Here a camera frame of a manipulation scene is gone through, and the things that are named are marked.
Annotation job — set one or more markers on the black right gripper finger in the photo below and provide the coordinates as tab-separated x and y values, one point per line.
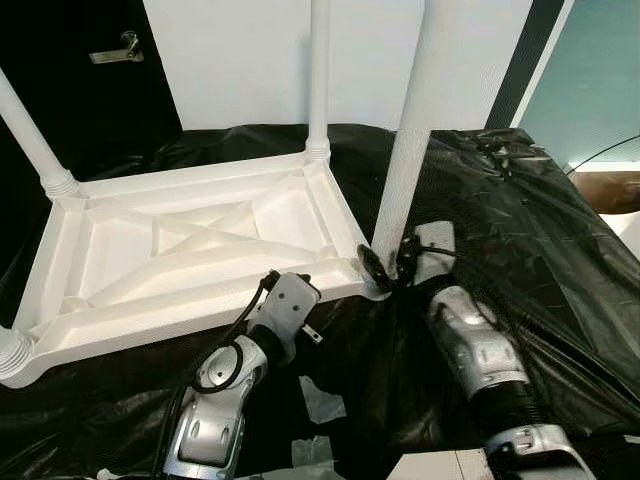
372	265

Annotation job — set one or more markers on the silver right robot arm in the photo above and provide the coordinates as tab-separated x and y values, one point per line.
480	350

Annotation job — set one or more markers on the black plastic sheet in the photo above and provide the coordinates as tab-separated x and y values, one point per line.
560	300

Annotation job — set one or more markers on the brown wooden table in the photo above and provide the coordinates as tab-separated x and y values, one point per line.
612	192

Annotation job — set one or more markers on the teal glass panel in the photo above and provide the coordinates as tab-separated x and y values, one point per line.
600	70

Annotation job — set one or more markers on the black door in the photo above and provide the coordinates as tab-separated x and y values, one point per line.
100	100

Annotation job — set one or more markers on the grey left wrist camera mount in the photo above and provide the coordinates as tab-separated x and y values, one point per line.
290	305

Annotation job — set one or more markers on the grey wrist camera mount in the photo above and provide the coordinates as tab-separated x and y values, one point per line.
435	240
290	305

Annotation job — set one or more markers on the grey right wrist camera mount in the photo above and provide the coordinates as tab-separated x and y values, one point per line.
435	240

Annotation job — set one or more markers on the dark door frame post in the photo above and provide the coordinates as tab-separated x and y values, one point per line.
525	60

